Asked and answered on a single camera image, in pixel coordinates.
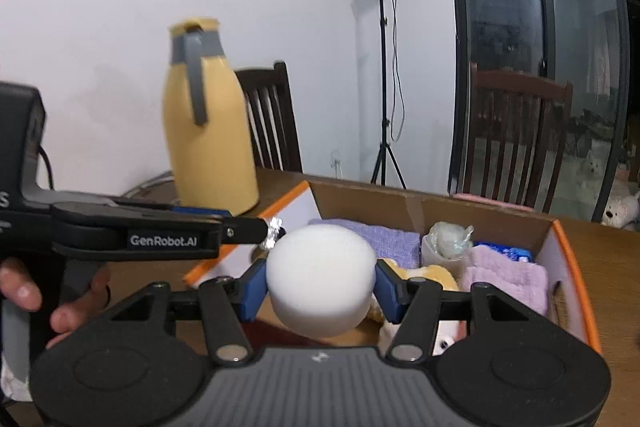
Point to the dark wooden chair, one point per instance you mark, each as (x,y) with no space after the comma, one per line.
(265,74)
(520,82)

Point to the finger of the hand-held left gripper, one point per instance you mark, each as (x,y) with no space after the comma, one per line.
(200,212)
(245,229)

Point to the sliding glass door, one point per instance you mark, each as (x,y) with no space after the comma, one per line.
(500,7)

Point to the pink seat cushion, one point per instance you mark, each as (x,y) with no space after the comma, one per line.
(490,199)

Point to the white plush bear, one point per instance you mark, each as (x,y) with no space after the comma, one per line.
(620,209)

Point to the plastic wrapped white item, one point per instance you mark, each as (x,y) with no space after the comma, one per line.
(445,242)

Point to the silver foil ball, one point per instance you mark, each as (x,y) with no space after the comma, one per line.
(274,232)

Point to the periwinkle knit cloth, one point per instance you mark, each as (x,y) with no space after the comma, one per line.
(395,247)

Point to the orange cardboard box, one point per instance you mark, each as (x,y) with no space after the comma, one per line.
(360,197)

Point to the small blue packet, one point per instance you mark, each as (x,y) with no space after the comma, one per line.
(510,252)

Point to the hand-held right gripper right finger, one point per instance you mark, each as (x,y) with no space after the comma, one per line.
(390,292)

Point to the light purple knit cloth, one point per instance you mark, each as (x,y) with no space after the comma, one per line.
(505,282)

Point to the person's left hand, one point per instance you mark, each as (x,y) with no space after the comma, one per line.
(80,312)

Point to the white foam cylinder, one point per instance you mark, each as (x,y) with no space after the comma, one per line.
(320,277)

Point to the white wall socket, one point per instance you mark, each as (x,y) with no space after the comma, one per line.
(337,164)

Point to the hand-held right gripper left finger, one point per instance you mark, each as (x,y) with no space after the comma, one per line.
(252,292)

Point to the yellow thermos jug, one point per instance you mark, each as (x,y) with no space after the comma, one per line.
(210,147)

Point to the yellow and white plush toy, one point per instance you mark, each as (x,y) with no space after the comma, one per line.
(430,274)

